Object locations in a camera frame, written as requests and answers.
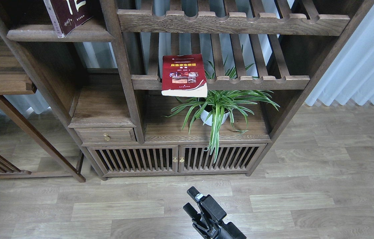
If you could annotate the left slatted cabinet door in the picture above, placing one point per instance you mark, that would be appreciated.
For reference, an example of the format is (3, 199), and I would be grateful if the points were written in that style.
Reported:
(120, 161)

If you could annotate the white curtain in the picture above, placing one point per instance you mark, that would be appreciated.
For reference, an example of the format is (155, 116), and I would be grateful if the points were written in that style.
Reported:
(351, 75)

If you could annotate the wooden side table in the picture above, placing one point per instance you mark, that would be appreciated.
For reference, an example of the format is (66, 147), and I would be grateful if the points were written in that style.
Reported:
(15, 81)

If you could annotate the dark wooden bookshelf cabinet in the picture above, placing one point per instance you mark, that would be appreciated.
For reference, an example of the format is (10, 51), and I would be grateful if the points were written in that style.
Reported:
(107, 73)

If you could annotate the white plant pot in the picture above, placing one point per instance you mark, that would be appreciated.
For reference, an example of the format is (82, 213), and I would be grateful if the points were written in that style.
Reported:
(207, 117)

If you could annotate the slatted cabinet door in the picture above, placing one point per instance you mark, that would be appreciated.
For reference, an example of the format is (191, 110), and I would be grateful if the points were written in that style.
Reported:
(120, 161)
(231, 159)

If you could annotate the right slatted cabinet door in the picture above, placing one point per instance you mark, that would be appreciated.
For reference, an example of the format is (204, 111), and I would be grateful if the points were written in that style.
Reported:
(231, 159)

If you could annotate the small wooden drawer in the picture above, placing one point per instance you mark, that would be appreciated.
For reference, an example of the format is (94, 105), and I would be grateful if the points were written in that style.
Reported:
(106, 135)

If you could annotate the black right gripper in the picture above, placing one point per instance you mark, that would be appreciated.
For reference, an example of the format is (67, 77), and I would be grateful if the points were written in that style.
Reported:
(213, 228)

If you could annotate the red paperback book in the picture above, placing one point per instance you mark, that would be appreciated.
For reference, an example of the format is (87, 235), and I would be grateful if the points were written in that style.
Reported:
(184, 76)

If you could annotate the green spider plant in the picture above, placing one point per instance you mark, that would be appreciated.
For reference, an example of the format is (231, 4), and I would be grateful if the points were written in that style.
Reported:
(220, 100)

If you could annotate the dark maroon book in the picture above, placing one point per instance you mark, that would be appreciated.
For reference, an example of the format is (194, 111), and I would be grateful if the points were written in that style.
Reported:
(66, 15)

